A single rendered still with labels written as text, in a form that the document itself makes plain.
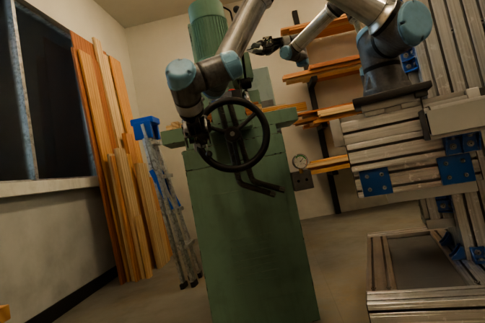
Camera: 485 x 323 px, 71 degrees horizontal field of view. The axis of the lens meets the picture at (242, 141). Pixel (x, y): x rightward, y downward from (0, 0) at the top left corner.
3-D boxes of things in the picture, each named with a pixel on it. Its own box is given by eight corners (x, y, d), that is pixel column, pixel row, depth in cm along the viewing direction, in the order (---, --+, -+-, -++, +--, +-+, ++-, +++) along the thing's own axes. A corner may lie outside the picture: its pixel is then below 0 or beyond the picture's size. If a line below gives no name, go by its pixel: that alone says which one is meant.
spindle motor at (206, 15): (197, 63, 157) (185, 0, 159) (200, 74, 174) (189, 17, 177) (234, 56, 158) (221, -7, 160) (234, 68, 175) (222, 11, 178)
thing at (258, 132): (186, 150, 145) (184, 140, 145) (191, 153, 166) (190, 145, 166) (277, 133, 147) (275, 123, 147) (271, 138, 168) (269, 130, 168)
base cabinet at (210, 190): (214, 344, 137) (183, 171, 143) (219, 294, 195) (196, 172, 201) (322, 320, 140) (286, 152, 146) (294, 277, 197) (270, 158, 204)
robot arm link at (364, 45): (386, 70, 119) (377, 33, 120) (411, 55, 106) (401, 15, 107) (355, 74, 117) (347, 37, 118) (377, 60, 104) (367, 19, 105)
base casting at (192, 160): (184, 171, 144) (180, 151, 145) (196, 172, 201) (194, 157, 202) (286, 152, 146) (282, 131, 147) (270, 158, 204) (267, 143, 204)
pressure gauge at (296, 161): (295, 174, 139) (291, 155, 140) (294, 174, 143) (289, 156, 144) (310, 171, 140) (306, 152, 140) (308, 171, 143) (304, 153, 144)
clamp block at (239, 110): (212, 125, 137) (208, 104, 137) (213, 130, 150) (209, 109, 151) (247, 118, 138) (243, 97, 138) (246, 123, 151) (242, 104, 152)
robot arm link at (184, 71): (202, 70, 80) (168, 82, 79) (208, 101, 89) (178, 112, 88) (190, 50, 85) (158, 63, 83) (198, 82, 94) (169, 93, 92)
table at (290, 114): (156, 143, 135) (154, 128, 136) (169, 148, 165) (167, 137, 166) (304, 115, 139) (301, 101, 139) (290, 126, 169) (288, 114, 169)
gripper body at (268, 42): (261, 37, 194) (281, 33, 195) (260, 42, 203) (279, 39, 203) (264, 49, 193) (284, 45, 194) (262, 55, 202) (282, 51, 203)
